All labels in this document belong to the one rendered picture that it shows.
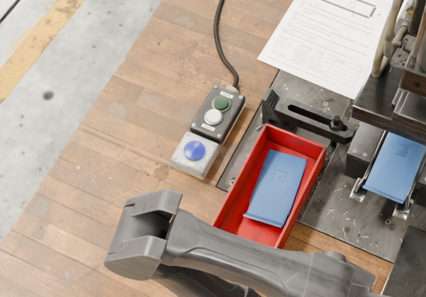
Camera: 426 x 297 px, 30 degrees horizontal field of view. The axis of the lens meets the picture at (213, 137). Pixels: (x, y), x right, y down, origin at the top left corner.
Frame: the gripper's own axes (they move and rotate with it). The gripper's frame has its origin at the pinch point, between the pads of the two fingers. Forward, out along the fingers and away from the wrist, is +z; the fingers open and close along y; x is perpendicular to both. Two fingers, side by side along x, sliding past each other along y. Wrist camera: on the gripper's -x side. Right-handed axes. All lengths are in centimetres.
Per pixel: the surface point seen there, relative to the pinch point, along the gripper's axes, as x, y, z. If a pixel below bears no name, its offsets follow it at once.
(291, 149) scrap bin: 21.8, 13.2, 20.2
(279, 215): 16.9, 2.2, 13.6
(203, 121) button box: 38.3, 10.1, 16.6
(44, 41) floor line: 135, -3, 120
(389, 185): 2.5, 16.3, 11.8
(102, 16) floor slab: 124, 14, 129
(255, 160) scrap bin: 26.2, 8.4, 17.7
